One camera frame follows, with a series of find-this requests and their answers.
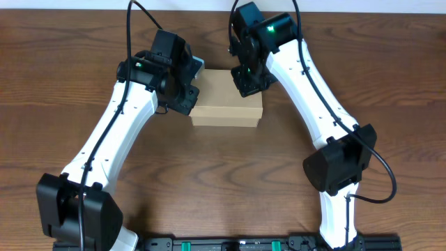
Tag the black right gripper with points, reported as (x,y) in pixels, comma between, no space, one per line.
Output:
(245,88)

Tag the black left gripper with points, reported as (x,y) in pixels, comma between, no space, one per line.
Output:
(184,106)

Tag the brown cardboard box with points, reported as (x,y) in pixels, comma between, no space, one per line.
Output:
(220,104)

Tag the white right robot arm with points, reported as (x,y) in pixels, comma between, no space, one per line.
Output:
(273,50)

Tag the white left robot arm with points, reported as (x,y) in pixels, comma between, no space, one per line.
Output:
(77,208)

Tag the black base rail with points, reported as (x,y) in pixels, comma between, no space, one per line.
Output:
(290,243)

